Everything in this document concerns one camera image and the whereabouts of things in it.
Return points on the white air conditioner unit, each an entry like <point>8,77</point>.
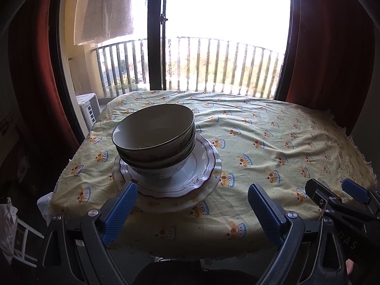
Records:
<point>89,109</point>

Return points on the red-rimmed white plate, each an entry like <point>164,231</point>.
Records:
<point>202,160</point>

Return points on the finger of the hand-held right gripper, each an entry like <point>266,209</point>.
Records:
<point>319,196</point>
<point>354,190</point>

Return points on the large yellow-flowered scalloped plate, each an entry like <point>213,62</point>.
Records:
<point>166,206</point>

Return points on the hanging pale cloth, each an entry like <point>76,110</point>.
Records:
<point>104,9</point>

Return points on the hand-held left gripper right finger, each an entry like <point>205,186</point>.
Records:
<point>265,213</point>

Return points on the green-rimmed floral ceramic bowl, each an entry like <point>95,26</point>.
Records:
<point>169,170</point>
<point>130,156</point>
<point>154,121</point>

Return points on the white plastic bag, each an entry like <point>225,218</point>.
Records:
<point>7,228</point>
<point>46,207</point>

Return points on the red curtain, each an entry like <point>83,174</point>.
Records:
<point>326,65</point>
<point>35,80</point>

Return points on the metal balcony railing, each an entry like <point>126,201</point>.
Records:
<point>118,44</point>

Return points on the yellow crown-print tablecloth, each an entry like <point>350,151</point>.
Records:
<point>252,124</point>

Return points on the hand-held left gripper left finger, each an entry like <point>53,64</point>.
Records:
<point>120,213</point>

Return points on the dark sliding door frame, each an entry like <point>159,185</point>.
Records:
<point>156,50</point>

